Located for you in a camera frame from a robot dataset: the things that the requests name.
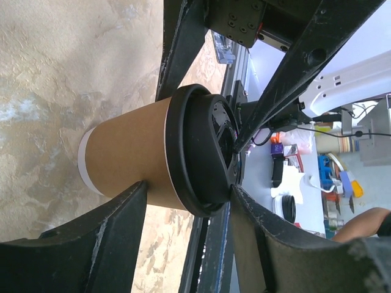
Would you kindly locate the brown paper cup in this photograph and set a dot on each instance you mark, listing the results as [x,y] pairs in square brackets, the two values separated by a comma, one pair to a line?
[126,149]

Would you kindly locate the blue razor package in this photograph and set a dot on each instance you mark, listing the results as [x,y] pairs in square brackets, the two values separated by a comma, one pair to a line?
[223,49]

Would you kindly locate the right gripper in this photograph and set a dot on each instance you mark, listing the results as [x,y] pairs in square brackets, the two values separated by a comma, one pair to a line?
[319,30]

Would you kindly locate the person forearm in background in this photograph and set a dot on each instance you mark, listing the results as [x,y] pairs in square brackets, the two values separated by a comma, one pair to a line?
[373,222]

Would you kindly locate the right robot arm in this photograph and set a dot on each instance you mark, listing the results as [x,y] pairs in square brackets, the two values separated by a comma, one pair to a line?
[369,77]

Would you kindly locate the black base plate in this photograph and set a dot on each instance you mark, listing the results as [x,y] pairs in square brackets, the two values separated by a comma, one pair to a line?
[209,258]

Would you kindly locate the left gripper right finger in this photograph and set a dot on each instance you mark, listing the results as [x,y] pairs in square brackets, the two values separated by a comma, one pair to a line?
[273,255]

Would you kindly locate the aluminium frame rail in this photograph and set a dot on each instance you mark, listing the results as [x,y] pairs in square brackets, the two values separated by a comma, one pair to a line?
[241,69]

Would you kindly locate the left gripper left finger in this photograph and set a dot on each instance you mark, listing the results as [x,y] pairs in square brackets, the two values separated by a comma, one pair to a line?
[96,252]

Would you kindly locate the black cup lid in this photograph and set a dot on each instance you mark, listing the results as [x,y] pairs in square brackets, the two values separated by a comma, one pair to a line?
[200,134]

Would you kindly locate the background clutter shelf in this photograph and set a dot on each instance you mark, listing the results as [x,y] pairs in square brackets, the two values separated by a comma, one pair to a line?
[305,160]

